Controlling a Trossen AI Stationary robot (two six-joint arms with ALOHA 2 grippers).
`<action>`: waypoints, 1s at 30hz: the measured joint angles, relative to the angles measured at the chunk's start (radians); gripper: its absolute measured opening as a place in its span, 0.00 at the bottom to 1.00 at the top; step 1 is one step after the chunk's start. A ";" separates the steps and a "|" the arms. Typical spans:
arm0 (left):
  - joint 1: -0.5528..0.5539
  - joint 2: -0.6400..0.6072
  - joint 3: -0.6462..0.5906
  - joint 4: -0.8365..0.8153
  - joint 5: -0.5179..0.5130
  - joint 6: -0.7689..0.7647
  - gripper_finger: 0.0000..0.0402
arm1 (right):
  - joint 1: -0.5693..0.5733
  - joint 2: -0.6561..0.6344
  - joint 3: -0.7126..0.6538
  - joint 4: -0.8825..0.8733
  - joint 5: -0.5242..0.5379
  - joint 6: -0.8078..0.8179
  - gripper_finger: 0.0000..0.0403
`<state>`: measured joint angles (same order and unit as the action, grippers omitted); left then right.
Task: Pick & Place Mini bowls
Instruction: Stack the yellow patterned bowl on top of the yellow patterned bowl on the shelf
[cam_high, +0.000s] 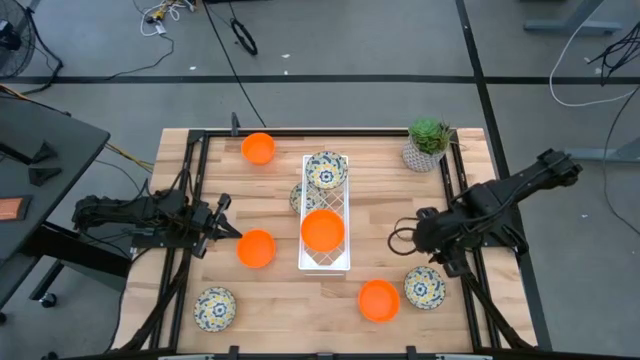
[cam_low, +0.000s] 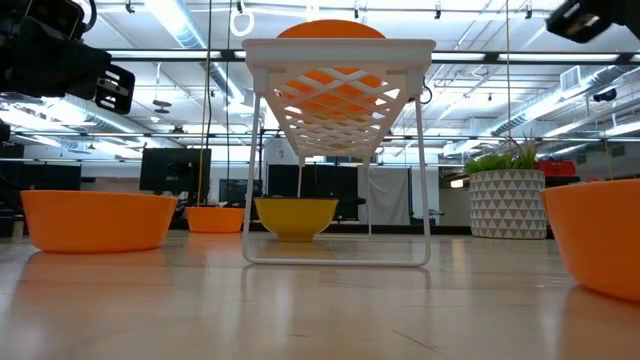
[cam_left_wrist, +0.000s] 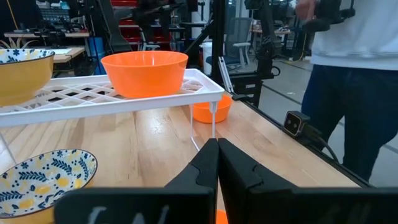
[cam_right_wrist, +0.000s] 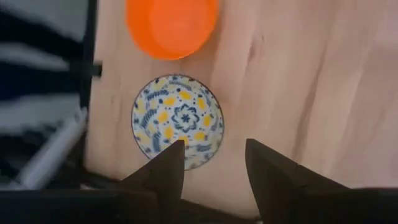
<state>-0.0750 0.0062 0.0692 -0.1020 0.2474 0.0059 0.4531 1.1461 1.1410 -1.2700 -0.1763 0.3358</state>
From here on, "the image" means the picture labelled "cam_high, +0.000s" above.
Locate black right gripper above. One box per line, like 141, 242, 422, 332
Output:
414, 207, 474, 279

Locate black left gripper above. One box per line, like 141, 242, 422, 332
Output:
187, 193, 244, 259

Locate orange plastic mini bowl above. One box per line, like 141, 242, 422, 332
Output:
300, 208, 346, 254
240, 131, 277, 166
357, 279, 401, 324
235, 228, 277, 270

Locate yellow floral patterned bowl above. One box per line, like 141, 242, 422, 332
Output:
403, 265, 447, 311
304, 150, 349, 190
288, 180, 326, 216
193, 286, 238, 333

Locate succulent in triangle-patterned pot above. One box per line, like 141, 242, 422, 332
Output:
401, 117, 459, 174

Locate black triangular stand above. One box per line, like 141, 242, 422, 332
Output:
32, 139, 59, 164
28, 167, 63, 187

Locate dark grey desk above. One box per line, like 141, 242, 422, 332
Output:
0, 97, 132, 314

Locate orange flat item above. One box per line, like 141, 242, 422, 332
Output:
0, 196, 32, 222

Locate black floor fan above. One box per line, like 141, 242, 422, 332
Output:
0, 0, 37, 80

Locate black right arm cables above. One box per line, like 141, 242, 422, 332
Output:
387, 215, 426, 257

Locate white lattice wire rack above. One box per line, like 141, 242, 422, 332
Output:
298, 153, 351, 277

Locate black table frame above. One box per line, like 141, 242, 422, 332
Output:
112, 112, 539, 360

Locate black cable loop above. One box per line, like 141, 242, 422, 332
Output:
229, 18, 260, 56

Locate white floor cable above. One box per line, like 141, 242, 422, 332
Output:
548, 0, 640, 108

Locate white cable bundle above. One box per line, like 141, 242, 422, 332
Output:
139, 0, 197, 37

